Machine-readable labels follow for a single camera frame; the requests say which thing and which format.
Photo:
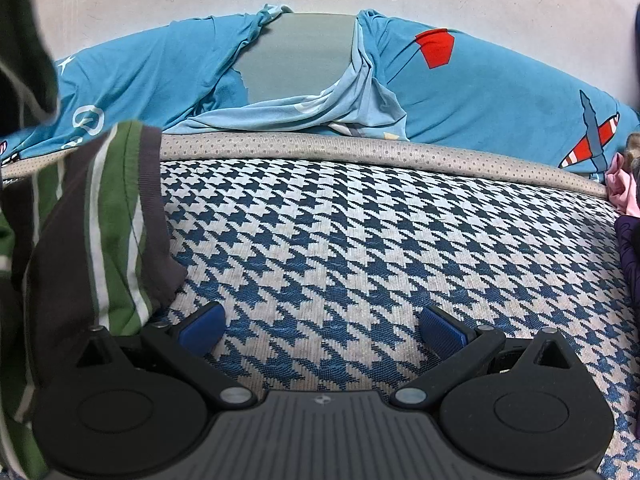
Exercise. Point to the green grey striped shirt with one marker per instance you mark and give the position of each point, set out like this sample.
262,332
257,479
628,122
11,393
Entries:
115,240

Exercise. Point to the blue houndstooth mattress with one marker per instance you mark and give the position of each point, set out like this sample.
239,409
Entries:
350,240

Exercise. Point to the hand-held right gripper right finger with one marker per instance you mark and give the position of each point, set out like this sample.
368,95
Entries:
441,327

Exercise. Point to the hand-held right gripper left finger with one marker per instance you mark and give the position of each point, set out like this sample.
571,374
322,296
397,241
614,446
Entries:
202,327

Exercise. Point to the blue airplane print bumper cover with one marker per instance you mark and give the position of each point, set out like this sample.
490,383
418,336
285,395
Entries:
475,90

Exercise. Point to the pink cloth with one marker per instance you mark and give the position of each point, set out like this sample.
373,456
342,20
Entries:
622,185

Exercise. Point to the dark purple cloth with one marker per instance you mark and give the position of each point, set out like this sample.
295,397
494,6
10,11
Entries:
630,260

